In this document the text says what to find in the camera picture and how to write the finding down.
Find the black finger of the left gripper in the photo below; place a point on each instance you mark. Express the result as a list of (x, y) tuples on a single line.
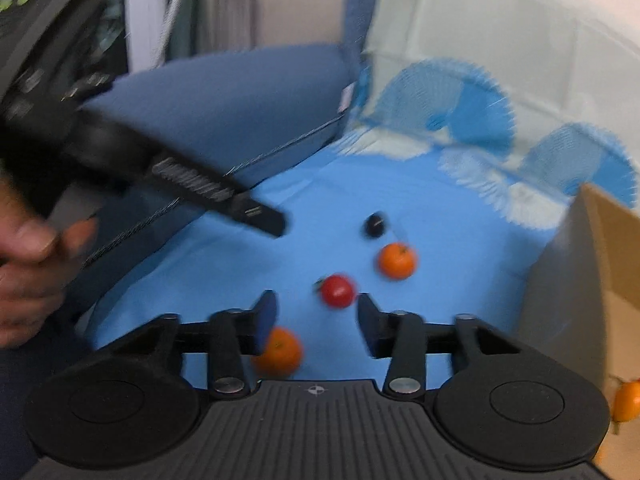
[(208, 189)]

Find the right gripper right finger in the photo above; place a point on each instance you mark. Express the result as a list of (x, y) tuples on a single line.
[(400, 337)]

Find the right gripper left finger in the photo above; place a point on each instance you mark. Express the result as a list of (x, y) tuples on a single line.
[(234, 334)]

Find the large orange tangerine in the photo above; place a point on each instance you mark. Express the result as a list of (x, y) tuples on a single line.
[(626, 403)]

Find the person's left hand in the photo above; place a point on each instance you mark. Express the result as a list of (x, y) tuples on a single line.
[(38, 262)]

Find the orange tangerine near left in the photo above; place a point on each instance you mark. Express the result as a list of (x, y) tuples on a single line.
[(282, 355)]

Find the orange tangerine with stem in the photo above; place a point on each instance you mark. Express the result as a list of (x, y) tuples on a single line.
[(397, 261)]

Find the red tomato upper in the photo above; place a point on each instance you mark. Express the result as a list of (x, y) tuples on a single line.
[(336, 291)]

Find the blue denim sofa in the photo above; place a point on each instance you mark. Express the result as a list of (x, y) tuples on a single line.
[(255, 113)]

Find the dark cherry far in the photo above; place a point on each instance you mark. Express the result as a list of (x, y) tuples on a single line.
[(375, 225)]

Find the brown cardboard box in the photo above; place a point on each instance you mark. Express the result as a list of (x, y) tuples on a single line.
[(581, 300)]

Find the blue patterned table cloth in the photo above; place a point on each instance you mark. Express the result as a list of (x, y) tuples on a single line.
[(472, 127)]

